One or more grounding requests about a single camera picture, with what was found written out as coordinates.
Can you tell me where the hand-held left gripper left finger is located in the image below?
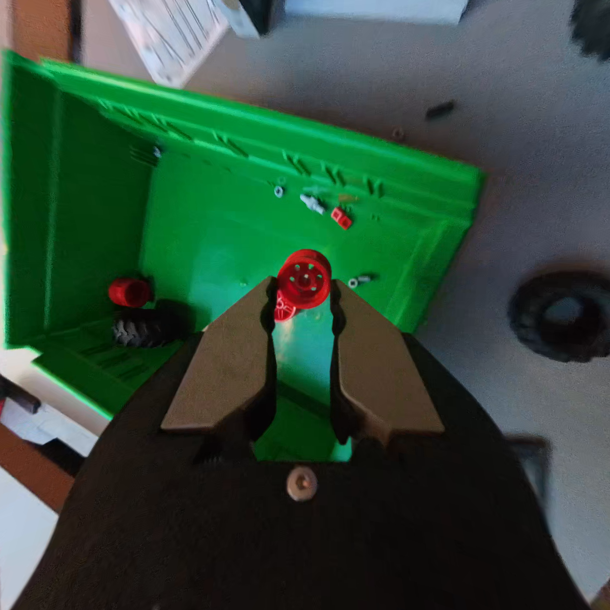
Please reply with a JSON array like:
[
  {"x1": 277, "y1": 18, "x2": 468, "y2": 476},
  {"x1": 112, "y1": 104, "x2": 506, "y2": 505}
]
[{"x1": 160, "y1": 276, "x2": 279, "y2": 441}]

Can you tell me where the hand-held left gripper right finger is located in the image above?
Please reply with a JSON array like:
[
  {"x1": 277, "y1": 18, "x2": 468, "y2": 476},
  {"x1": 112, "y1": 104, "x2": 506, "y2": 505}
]
[{"x1": 330, "y1": 278, "x2": 446, "y2": 442}]

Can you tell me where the green plastic bin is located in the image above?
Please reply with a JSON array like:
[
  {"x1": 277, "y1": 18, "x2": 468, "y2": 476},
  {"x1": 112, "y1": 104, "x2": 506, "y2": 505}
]
[{"x1": 0, "y1": 48, "x2": 487, "y2": 422}]

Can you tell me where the white crumpled sheet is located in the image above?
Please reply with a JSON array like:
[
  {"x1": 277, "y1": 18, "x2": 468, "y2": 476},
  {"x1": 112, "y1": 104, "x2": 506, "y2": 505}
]
[{"x1": 0, "y1": 403, "x2": 98, "y2": 458}]

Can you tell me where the brown wooden plank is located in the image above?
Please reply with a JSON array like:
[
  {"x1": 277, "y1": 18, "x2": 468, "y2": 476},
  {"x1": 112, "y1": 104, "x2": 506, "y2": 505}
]
[{"x1": 0, "y1": 422, "x2": 79, "y2": 514}]

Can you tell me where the white instruction booklet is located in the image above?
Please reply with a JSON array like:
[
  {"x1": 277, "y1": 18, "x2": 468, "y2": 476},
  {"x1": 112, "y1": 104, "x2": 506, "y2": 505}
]
[{"x1": 107, "y1": 0, "x2": 232, "y2": 89}]

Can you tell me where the grey and black block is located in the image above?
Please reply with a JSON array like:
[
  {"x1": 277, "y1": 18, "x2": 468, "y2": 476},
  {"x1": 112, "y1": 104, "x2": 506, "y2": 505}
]
[{"x1": 210, "y1": 0, "x2": 287, "y2": 40}]

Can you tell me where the pale box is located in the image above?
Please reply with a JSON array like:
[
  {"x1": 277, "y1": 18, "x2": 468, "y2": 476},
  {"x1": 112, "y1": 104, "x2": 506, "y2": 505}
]
[{"x1": 286, "y1": 0, "x2": 470, "y2": 25}]

